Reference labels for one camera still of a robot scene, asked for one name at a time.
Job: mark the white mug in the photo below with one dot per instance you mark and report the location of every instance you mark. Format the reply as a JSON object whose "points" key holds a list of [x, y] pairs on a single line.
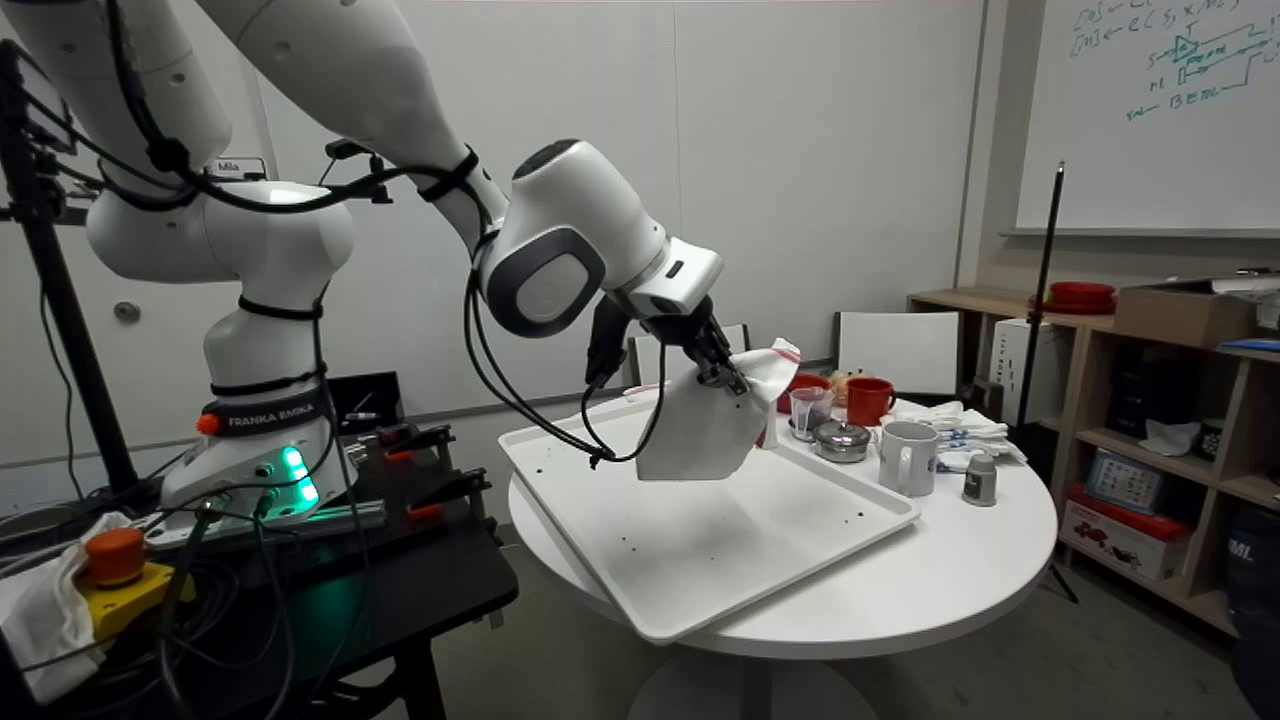
{"points": [[905, 460]]}

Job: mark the black perforated robot table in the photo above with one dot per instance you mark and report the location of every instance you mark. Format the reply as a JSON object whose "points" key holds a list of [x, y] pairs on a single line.
{"points": [[333, 612]]}

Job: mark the black bin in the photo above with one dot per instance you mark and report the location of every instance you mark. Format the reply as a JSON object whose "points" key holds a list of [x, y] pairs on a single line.
{"points": [[1252, 612]]}

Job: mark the white plastic tray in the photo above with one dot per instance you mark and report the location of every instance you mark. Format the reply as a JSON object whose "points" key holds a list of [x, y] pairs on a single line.
{"points": [[694, 545]]}

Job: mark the white crumpled item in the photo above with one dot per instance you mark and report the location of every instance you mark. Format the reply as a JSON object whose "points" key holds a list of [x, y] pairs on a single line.
{"points": [[1171, 437]]}

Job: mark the red storage box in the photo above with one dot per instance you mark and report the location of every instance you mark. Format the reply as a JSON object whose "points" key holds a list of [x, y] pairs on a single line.
{"points": [[1122, 527]]}

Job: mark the orange emergency stop button box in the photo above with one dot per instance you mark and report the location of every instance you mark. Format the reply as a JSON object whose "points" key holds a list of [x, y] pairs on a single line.
{"points": [[118, 575]]}

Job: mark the whiteboard with green writing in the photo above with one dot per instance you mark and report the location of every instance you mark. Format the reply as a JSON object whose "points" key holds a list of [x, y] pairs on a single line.
{"points": [[1162, 123]]}

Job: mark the white box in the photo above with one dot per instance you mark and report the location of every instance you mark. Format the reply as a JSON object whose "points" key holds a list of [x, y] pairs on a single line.
{"points": [[901, 353]]}

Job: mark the white rag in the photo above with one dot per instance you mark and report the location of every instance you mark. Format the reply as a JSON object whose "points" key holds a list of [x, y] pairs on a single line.
{"points": [[43, 625]]}

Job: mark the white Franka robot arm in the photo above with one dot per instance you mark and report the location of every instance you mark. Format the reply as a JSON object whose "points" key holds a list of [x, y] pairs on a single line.
{"points": [[264, 255]]}

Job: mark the white towel with red stripes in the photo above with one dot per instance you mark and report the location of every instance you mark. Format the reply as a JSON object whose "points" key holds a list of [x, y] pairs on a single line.
{"points": [[703, 435]]}

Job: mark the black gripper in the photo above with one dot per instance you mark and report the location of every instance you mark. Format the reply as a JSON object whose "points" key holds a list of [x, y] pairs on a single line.
{"points": [[697, 335]]}

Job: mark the thin black pole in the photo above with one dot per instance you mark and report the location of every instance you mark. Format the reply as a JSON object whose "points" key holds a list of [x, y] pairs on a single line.
{"points": [[1043, 293]]}

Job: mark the black metal stand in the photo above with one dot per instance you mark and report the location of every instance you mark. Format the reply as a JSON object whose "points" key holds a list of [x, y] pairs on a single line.
{"points": [[61, 307]]}

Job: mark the closed cardboard box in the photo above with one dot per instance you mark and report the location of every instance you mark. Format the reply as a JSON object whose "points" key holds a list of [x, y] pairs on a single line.
{"points": [[1181, 316]]}

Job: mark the wooden shelf unit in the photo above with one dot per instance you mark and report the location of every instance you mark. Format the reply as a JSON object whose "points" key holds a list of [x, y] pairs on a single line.
{"points": [[1082, 384]]}

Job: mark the round white table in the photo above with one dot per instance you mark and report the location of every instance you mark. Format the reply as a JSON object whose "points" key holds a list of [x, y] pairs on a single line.
{"points": [[962, 561]]}

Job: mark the metal measuring cup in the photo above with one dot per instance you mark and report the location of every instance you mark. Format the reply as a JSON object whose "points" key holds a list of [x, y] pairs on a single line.
{"points": [[842, 443]]}

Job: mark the red cup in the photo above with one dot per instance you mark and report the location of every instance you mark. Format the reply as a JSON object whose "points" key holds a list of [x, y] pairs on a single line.
{"points": [[870, 401]]}

